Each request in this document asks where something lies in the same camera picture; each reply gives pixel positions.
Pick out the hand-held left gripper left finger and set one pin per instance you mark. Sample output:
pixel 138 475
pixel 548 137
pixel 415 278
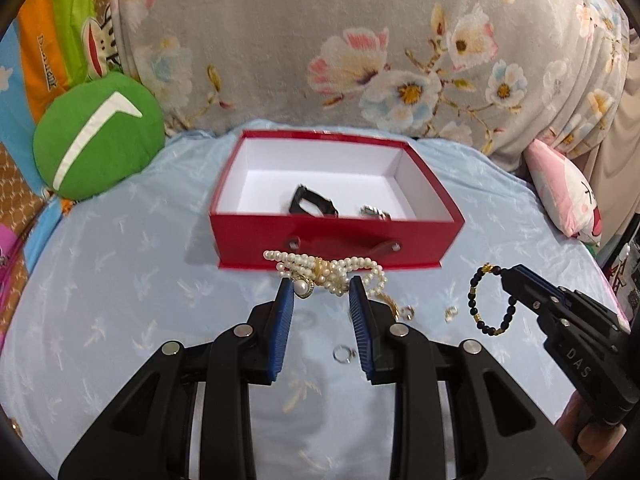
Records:
pixel 282 330

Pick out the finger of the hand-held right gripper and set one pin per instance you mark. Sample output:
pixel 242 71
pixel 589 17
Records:
pixel 542 280
pixel 530 295

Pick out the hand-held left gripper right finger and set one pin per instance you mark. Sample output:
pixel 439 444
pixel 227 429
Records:
pixel 361 330

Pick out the red cardboard box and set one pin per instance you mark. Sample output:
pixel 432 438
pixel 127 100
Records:
pixel 240 240

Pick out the person's right hand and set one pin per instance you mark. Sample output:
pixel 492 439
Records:
pixel 585 440

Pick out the pink cartoon pillow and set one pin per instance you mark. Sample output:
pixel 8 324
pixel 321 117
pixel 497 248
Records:
pixel 555 185

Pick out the silver metal watch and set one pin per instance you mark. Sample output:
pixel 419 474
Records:
pixel 374 211

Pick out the black wrist watch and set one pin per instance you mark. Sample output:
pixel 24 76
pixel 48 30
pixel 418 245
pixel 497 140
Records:
pixel 302 195

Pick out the light blue bed sheet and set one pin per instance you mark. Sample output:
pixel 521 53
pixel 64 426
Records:
pixel 125 285

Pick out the green round cushion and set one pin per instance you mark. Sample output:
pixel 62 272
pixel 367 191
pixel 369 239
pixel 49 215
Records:
pixel 115 150

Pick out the grey floral pillow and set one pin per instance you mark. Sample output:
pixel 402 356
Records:
pixel 300 10

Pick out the colourful printed cloth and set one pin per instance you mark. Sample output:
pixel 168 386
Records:
pixel 55 25

